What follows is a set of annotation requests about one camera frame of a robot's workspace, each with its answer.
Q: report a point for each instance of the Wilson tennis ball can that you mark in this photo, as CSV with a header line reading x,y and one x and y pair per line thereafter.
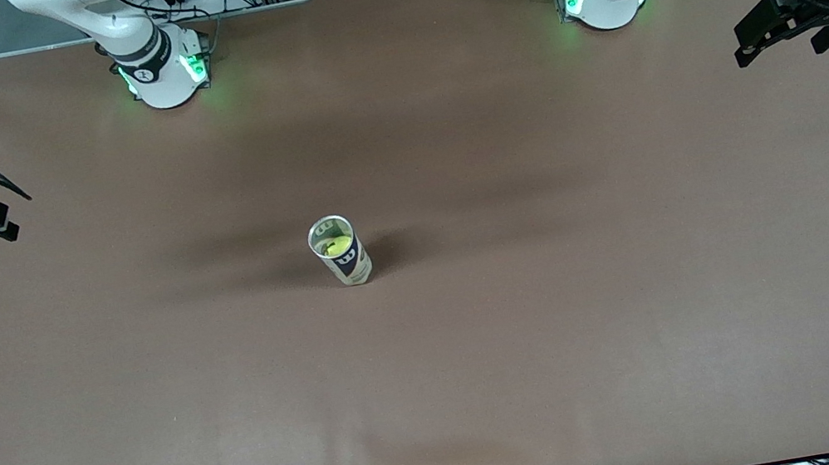
x,y
352,264

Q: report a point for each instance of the tennis ball Wilson print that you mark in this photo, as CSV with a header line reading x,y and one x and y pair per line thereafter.
x,y
337,248

